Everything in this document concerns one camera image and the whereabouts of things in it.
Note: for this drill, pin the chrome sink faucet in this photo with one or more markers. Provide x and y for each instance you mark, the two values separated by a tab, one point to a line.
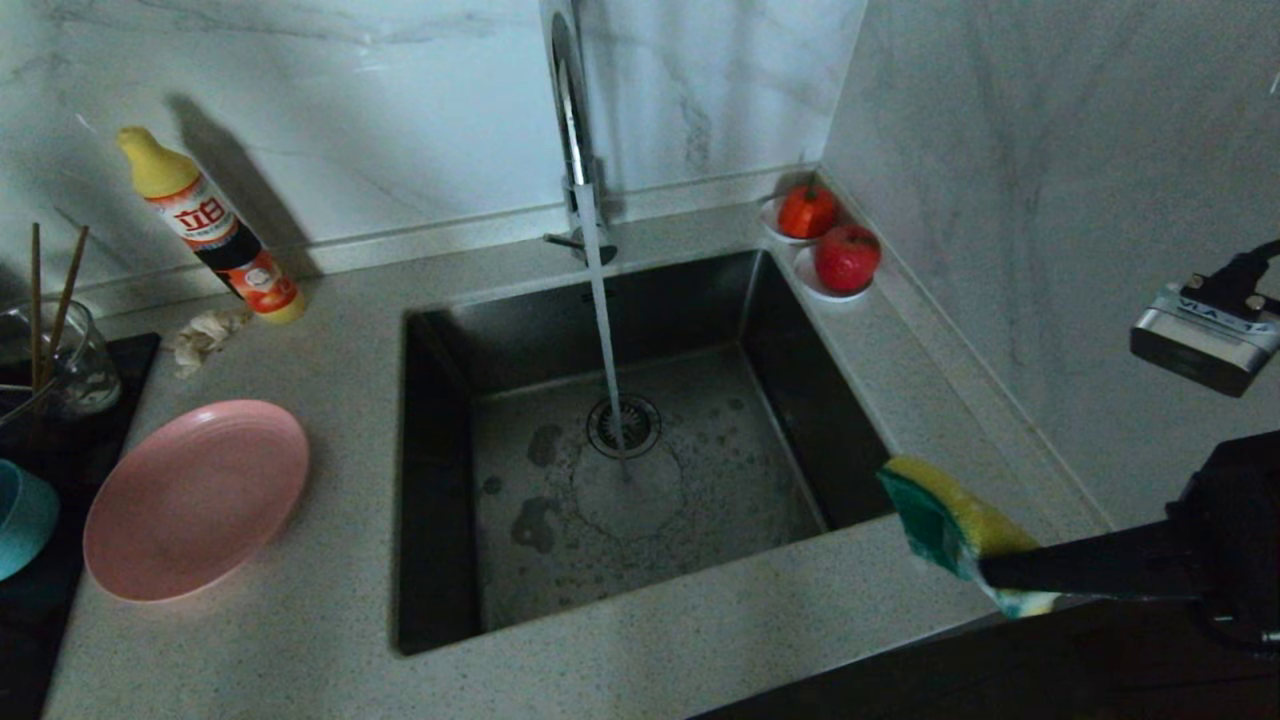
572	120

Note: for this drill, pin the pink plastic plate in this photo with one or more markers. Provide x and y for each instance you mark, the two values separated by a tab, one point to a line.
195	500

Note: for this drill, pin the clear glass cup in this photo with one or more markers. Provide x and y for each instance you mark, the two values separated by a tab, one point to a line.
90	365

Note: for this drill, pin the stainless steel sink basin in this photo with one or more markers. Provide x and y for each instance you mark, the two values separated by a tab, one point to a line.
700	520

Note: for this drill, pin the orange dish soap bottle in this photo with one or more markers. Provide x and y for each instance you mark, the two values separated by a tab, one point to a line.
215	235

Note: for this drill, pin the teal plastic bowl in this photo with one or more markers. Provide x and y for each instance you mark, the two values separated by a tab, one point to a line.
25	520

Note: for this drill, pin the round metal drain strainer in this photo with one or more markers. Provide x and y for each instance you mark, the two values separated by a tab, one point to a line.
640	425

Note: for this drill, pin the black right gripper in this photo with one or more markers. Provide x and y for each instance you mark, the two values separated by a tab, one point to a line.
1240	540

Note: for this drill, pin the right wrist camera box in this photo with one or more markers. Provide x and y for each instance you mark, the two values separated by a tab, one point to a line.
1200	345

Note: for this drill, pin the orange-red toy tomato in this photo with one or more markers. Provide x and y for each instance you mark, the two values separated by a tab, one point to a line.
806	211

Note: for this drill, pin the red toy apple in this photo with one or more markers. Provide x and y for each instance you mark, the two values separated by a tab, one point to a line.
848	258

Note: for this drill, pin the crumpled white paper tissue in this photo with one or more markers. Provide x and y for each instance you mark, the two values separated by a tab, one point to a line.
205	335

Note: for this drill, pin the black induction cooktop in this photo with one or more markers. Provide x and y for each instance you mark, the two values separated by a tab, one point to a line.
60	430

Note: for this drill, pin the small white round dish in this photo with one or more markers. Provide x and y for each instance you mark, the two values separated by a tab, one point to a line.
806	284
770	228

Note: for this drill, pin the yellow green sponge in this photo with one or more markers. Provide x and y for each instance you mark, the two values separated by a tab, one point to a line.
940	520

